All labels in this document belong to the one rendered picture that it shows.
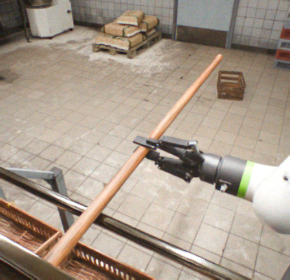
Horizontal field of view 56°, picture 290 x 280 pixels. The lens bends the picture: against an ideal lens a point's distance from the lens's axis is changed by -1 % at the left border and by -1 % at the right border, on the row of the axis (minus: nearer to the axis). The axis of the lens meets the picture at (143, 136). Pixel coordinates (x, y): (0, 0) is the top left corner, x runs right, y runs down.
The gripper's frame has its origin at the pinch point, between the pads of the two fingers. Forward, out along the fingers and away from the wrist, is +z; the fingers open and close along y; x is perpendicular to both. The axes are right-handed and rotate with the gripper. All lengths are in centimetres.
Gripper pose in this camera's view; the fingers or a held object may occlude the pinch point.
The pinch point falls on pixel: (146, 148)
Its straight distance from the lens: 76.6
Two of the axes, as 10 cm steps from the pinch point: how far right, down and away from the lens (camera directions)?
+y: 0.0, 8.0, 5.9
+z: -8.9, -2.7, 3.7
